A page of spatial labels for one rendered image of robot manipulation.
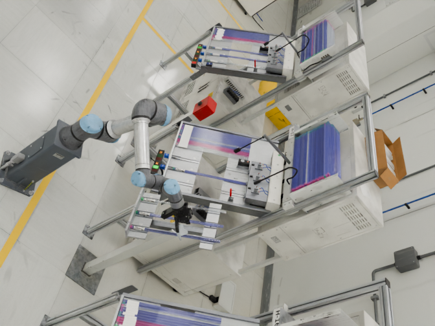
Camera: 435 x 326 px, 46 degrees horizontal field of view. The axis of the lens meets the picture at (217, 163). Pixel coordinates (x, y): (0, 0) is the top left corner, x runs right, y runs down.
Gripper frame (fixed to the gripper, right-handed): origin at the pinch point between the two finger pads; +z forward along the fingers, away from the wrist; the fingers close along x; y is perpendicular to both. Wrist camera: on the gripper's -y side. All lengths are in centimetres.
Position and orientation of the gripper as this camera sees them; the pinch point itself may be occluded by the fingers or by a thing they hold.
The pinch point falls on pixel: (182, 229)
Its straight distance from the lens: 280.9
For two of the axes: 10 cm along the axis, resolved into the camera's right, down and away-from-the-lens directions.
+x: 1.7, -6.6, 7.3
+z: 1.9, 7.5, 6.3
